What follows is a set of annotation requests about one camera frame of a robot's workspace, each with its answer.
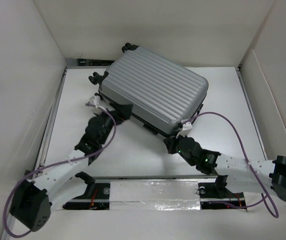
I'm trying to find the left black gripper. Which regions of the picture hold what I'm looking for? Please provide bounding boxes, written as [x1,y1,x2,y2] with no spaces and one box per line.
[93,101,131,145]

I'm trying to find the grey hard-shell suitcase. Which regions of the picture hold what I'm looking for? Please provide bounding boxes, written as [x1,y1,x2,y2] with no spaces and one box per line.
[88,42,209,137]

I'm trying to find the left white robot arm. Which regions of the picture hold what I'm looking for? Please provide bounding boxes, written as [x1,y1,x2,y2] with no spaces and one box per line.
[4,103,133,232]

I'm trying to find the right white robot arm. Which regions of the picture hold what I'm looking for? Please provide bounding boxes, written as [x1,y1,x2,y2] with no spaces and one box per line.
[163,136,286,202]

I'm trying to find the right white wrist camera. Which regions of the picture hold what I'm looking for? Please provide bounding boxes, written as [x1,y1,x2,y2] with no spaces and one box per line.
[176,120,193,139]

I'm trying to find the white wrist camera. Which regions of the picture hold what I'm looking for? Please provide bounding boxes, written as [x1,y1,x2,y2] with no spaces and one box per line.
[85,95,107,111]
[176,120,193,139]

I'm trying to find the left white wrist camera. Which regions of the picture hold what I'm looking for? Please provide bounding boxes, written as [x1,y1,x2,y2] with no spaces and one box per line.
[85,95,107,111]

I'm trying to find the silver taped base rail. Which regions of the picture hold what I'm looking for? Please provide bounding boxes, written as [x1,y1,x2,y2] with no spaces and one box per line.
[62,178,246,211]

